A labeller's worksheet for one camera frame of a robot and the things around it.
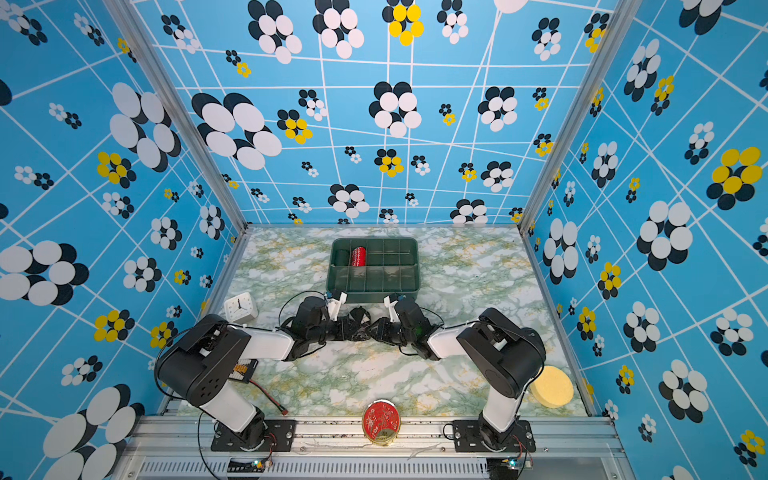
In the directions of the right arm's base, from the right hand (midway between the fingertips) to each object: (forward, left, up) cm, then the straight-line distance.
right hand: (369, 331), depth 89 cm
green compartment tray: (+24, +2, -1) cm, 24 cm away
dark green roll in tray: (+27, +11, +3) cm, 29 cm away
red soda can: (+26, +5, +3) cm, 27 cm away
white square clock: (+7, +41, +1) cm, 42 cm away
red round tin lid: (-24, -5, +1) cm, 25 cm away
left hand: (+2, +2, -1) cm, 3 cm away
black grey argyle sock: (+1, +3, 0) cm, 3 cm away
